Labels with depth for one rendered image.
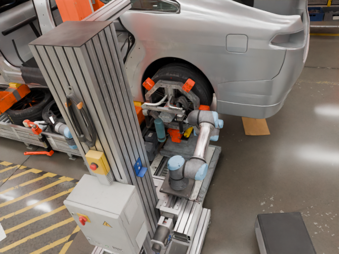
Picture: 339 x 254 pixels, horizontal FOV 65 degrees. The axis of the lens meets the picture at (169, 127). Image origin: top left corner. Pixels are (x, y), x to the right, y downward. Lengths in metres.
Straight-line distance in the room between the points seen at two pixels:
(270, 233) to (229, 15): 1.70
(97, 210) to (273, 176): 2.12
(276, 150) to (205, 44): 1.66
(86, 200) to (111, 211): 0.17
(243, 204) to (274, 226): 0.56
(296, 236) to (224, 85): 1.33
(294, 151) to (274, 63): 1.42
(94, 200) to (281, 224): 1.51
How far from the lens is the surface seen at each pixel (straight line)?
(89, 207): 1.51
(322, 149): 3.55
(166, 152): 3.13
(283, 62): 2.32
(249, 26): 2.20
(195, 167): 1.79
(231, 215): 2.80
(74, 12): 2.11
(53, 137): 3.55
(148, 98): 2.66
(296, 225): 2.45
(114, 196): 1.50
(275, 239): 2.35
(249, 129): 3.62
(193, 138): 3.16
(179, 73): 2.49
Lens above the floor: 2.39
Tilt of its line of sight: 40 degrees down
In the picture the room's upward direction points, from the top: 9 degrees counter-clockwise
